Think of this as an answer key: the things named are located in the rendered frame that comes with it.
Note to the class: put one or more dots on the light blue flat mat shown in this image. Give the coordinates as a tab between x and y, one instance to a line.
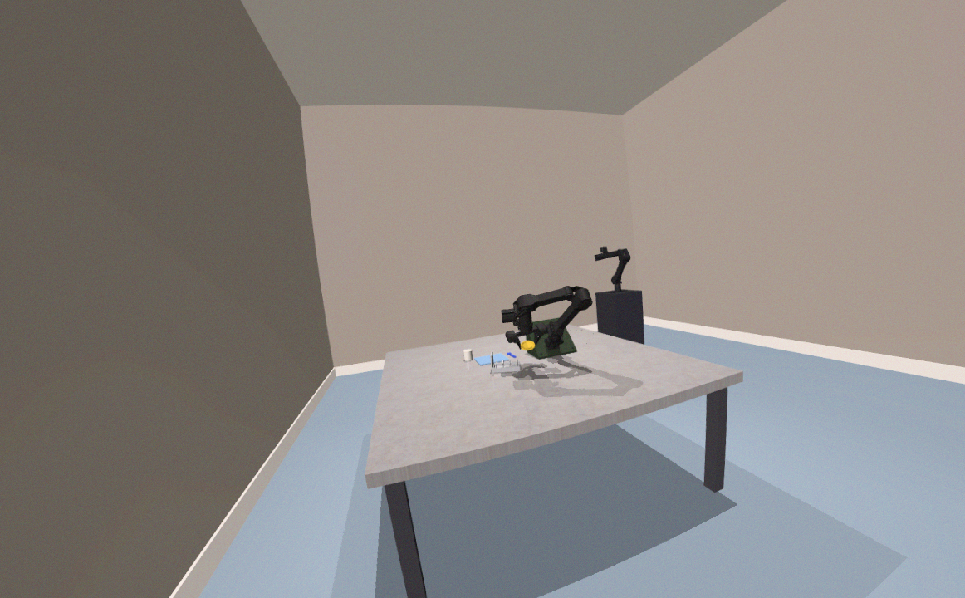
485	360

